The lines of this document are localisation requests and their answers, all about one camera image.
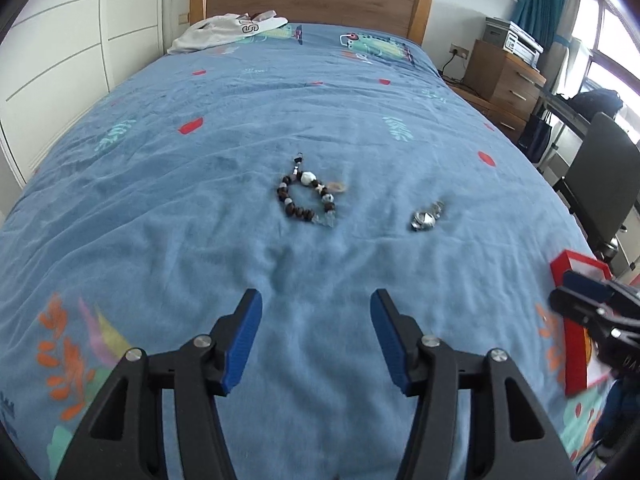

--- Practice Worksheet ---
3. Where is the red shallow box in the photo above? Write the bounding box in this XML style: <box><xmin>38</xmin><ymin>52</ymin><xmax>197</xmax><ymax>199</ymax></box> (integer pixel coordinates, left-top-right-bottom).
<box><xmin>550</xmin><ymin>249</ymin><xmax>612</xmax><ymax>396</ymax></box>

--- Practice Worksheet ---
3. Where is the small silver charm cluster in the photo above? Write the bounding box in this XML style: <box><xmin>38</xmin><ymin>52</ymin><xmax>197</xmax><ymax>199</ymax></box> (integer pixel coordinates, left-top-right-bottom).
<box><xmin>410</xmin><ymin>200</ymin><xmax>445</xmax><ymax>231</ymax></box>

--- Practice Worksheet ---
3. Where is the black white bead bracelet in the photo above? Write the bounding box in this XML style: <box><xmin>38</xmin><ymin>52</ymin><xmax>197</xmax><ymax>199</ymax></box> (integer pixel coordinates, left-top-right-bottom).
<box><xmin>275</xmin><ymin>152</ymin><xmax>350</xmax><ymax>229</ymax></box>

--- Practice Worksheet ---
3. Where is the grey desk chair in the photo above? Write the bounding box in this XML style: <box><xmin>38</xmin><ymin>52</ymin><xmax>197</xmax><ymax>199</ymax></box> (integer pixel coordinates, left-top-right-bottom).
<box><xmin>553</xmin><ymin>113</ymin><xmax>639</xmax><ymax>264</ymax></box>

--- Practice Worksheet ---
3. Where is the dark blue hanging bag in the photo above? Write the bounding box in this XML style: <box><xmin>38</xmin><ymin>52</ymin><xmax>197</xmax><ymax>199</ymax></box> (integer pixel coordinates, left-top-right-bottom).
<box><xmin>516</xmin><ymin>115</ymin><xmax>551</xmax><ymax>164</ymax></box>

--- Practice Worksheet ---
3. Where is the desk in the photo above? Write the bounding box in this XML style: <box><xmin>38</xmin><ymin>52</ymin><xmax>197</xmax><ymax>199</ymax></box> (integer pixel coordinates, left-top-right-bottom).
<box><xmin>540</xmin><ymin>89</ymin><xmax>591</xmax><ymax>140</ymax></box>

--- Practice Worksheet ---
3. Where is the low wooden nightstand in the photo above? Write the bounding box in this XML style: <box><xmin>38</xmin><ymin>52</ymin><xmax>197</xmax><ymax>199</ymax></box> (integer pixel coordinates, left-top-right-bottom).
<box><xmin>448</xmin><ymin>82</ymin><xmax>526</xmax><ymax>144</ymax></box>

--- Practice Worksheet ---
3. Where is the dark backpack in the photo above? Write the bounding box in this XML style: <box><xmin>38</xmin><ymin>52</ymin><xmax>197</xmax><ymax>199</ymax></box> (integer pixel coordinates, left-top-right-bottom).
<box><xmin>567</xmin><ymin>88</ymin><xmax>624</xmax><ymax>122</ymax></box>

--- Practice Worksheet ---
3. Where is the blue patterned bedspread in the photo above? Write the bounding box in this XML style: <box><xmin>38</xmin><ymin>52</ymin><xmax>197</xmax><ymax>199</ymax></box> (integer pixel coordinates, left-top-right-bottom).
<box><xmin>1</xmin><ymin>24</ymin><xmax>606</xmax><ymax>479</ymax></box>

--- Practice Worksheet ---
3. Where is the wooden drawer chest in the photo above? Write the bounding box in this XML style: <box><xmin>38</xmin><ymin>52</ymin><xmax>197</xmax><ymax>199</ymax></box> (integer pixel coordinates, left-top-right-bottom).
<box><xmin>462</xmin><ymin>40</ymin><xmax>546</xmax><ymax>119</ymax></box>

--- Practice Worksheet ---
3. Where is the white printer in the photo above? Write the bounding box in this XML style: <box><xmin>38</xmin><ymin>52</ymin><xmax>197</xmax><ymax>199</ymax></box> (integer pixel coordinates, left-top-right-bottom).
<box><xmin>483</xmin><ymin>18</ymin><xmax>544</xmax><ymax>68</ymax></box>

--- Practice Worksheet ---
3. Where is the right teal curtain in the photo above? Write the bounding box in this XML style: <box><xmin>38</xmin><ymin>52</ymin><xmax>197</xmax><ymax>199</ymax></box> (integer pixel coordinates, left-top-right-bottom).
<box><xmin>510</xmin><ymin>0</ymin><xmax>565</xmax><ymax>50</ymax></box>

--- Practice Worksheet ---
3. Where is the wooden headboard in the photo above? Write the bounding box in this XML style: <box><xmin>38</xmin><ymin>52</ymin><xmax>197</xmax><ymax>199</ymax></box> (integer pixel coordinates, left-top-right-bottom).
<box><xmin>188</xmin><ymin>0</ymin><xmax>433</xmax><ymax>44</ymax></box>

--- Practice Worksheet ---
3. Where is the white garment on bed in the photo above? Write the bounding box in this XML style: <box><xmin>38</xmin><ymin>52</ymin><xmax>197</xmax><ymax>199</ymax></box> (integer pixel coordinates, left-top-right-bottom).
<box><xmin>167</xmin><ymin>10</ymin><xmax>288</xmax><ymax>55</ymax></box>

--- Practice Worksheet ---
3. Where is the white wardrobe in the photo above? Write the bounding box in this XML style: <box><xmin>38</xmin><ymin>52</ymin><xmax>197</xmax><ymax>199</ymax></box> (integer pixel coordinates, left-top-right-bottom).
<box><xmin>1</xmin><ymin>0</ymin><xmax>163</xmax><ymax>185</ymax></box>

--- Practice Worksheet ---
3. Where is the black cable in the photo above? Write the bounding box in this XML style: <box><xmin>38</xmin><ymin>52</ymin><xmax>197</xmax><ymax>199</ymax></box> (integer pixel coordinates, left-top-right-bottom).
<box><xmin>574</xmin><ymin>433</ymin><xmax>609</xmax><ymax>476</ymax></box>

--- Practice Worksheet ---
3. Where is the wall power socket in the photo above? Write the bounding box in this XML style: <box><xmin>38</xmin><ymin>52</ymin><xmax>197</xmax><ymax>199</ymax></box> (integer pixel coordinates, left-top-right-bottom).
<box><xmin>449</xmin><ymin>44</ymin><xmax>469</xmax><ymax>60</ymax></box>

